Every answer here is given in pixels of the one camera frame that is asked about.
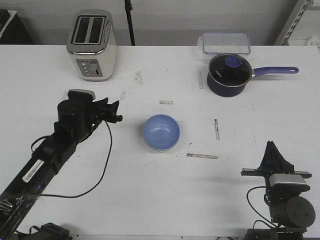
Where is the glass pot lid blue knob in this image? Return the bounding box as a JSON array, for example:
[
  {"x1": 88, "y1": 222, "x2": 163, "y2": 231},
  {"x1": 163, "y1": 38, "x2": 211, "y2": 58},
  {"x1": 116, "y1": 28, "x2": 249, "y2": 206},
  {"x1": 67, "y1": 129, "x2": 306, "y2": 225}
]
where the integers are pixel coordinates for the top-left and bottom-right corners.
[{"x1": 208, "y1": 54, "x2": 252, "y2": 87}]

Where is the dark blue saucepan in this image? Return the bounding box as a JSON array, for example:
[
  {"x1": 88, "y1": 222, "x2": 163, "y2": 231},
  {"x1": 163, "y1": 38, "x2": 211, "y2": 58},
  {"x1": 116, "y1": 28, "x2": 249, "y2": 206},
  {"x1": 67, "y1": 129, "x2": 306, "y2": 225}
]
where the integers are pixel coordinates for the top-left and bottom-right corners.
[{"x1": 207, "y1": 53, "x2": 299, "y2": 98}]

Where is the black tripod pole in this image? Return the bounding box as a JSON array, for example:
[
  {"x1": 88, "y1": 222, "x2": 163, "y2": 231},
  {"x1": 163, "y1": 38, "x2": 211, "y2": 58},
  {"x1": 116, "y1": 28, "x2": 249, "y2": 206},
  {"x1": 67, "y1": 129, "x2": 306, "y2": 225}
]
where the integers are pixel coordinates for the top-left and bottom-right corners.
[{"x1": 124, "y1": 0, "x2": 136, "y2": 46}]

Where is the blue bowl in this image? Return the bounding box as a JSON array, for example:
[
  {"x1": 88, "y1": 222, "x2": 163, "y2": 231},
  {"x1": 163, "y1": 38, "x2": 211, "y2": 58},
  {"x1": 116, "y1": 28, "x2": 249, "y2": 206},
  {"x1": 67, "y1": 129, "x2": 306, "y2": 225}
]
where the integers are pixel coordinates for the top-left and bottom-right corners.
[{"x1": 142, "y1": 114, "x2": 181, "y2": 149}]

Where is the clear plastic food container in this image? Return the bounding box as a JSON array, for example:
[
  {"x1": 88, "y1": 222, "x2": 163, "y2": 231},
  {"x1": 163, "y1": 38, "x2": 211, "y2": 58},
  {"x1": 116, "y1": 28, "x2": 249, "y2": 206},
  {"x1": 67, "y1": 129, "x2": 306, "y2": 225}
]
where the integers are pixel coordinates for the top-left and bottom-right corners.
[{"x1": 197, "y1": 32, "x2": 251, "y2": 55}]

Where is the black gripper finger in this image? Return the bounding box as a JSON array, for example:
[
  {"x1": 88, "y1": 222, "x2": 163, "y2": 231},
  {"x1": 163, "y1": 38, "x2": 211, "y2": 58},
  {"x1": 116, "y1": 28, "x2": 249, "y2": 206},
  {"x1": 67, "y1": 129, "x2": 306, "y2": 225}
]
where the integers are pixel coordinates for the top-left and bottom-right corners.
[
  {"x1": 259, "y1": 141, "x2": 274, "y2": 170},
  {"x1": 106, "y1": 100, "x2": 120, "y2": 113},
  {"x1": 270, "y1": 141, "x2": 295, "y2": 173}
]

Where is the white slotted shelf upright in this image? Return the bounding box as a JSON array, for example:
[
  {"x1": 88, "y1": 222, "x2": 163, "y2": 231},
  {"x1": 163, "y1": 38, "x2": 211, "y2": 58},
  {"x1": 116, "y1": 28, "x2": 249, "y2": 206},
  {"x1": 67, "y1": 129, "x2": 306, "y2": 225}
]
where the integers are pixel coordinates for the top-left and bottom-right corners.
[{"x1": 274, "y1": 0, "x2": 320, "y2": 47}]

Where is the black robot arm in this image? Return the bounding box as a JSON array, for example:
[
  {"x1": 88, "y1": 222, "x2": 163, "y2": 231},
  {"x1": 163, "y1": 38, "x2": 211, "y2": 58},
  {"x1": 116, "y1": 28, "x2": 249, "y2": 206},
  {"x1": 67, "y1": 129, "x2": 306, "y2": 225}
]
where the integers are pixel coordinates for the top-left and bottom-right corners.
[
  {"x1": 241, "y1": 141, "x2": 316, "y2": 240},
  {"x1": 0, "y1": 97, "x2": 186, "y2": 240}
]

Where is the cream two-slot toaster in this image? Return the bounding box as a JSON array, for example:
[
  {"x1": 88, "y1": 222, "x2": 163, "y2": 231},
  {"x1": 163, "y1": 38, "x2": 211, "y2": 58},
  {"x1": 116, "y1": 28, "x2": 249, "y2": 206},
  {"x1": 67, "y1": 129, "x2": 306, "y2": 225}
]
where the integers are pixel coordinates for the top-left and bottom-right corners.
[{"x1": 66, "y1": 9, "x2": 118, "y2": 82}]

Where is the light green bowl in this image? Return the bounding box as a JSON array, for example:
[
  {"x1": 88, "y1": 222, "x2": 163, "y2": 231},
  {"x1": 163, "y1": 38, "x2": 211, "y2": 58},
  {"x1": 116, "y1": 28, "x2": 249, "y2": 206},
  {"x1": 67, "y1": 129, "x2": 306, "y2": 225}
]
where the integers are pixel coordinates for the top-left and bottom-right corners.
[{"x1": 146, "y1": 143, "x2": 177, "y2": 152}]

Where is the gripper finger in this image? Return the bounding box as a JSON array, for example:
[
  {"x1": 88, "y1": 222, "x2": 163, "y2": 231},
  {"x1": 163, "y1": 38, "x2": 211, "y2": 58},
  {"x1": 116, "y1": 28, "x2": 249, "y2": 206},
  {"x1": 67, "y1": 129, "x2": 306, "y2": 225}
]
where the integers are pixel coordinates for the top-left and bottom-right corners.
[{"x1": 104, "y1": 115, "x2": 123, "y2": 123}]

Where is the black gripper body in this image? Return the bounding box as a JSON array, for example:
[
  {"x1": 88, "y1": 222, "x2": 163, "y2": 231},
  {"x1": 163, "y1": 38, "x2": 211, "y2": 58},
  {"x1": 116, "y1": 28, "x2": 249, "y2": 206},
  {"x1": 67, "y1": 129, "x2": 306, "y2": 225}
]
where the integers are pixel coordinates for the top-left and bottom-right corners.
[
  {"x1": 53, "y1": 97, "x2": 109, "y2": 143},
  {"x1": 241, "y1": 168, "x2": 312, "y2": 179}
]

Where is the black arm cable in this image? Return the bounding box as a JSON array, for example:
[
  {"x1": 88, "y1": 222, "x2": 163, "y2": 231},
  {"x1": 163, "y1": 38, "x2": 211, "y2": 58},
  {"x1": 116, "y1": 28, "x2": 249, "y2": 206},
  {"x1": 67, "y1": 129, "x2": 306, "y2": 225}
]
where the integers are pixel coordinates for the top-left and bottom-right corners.
[
  {"x1": 29, "y1": 121, "x2": 113, "y2": 199},
  {"x1": 246, "y1": 186, "x2": 280, "y2": 231}
]

